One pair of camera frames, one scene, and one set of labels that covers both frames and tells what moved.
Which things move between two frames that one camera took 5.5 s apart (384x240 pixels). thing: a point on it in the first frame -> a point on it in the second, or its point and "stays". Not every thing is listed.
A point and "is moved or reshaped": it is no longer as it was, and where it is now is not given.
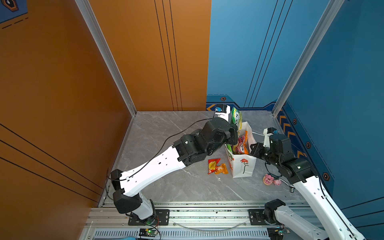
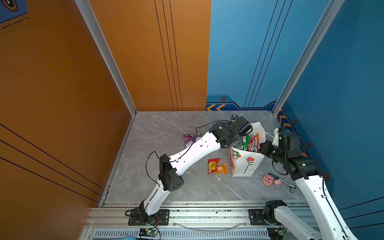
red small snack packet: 212,165 stays
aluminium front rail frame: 187,221 stays
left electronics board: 148,232 stays
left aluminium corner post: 96,33 stays
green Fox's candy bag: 237,118 is moved or reshaped
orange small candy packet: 221,169 stays
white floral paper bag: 243,165 is moved or reshaped
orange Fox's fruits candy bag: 242,147 -> 253,145
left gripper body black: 227,137 -> 237,142
